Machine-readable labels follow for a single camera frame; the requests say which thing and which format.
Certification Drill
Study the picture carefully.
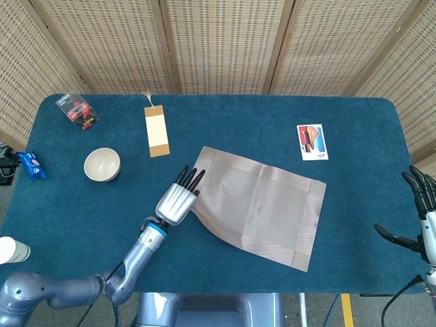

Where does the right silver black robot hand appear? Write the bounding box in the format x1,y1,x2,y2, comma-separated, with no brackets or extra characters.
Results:
373,166,436,265

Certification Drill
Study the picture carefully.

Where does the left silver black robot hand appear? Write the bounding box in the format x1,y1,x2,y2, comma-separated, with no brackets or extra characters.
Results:
155,165,206,226

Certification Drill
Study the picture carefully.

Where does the white ceramic bowl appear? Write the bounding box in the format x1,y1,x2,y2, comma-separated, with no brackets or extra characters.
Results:
83,147,121,183

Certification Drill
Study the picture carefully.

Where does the gray woven placemat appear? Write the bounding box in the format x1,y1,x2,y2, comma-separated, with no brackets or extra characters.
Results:
189,146,328,273

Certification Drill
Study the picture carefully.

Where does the brown and cream bookmark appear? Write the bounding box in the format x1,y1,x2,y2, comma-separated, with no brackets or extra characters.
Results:
140,91,171,159

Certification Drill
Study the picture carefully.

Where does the blue velvet tablecloth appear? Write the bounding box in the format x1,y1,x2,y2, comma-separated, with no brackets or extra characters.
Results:
0,93,431,296

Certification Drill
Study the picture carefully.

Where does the blue-gray robot torso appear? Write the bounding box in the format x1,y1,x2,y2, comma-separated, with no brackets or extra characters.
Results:
136,292,284,327

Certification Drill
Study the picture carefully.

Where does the colourful picture postcard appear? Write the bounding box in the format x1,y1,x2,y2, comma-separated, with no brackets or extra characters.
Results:
296,123,330,161

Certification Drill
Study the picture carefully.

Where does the blue snack packet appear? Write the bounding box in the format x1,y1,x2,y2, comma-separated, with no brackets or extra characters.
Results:
17,151,48,181

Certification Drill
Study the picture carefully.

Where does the white table leg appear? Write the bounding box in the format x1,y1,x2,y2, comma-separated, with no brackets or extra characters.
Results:
298,292,309,327

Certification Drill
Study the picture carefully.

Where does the woven bamboo folding screen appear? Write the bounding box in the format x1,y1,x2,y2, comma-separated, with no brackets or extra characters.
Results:
0,0,436,205

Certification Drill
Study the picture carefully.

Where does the white paper cup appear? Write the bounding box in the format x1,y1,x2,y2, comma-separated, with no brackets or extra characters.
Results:
0,236,31,265

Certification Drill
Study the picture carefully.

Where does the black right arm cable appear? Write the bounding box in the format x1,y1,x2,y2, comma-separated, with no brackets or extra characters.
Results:
380,275,426,327

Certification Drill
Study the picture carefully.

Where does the blue floor cable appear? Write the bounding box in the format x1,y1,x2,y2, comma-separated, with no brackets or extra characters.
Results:
325,293,341,327

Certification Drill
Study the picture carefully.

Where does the black device with cables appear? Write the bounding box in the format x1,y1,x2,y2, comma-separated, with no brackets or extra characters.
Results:
0,144,20,187

